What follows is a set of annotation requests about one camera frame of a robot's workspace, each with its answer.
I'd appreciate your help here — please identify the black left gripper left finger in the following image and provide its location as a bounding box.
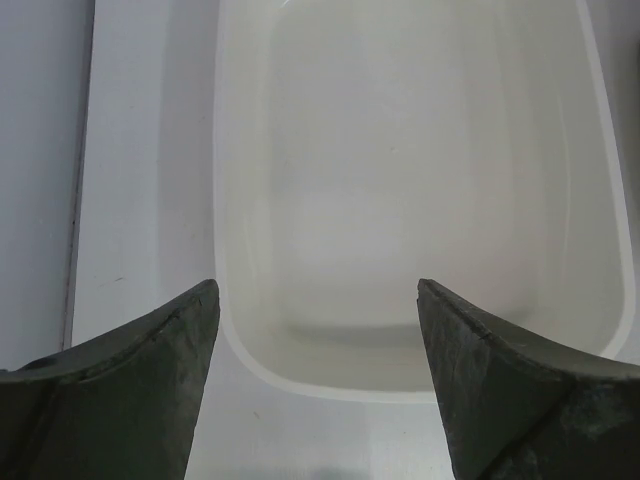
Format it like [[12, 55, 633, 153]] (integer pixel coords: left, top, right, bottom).
[[1, 279, 220, 479]]

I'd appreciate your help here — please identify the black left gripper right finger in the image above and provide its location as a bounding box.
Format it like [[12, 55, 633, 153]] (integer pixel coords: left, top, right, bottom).
[[417, 279, 639, 479]]

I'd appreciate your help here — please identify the white plastic bin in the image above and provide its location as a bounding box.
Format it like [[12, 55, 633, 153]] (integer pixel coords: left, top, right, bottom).
[[213, 1, 636, 403]]

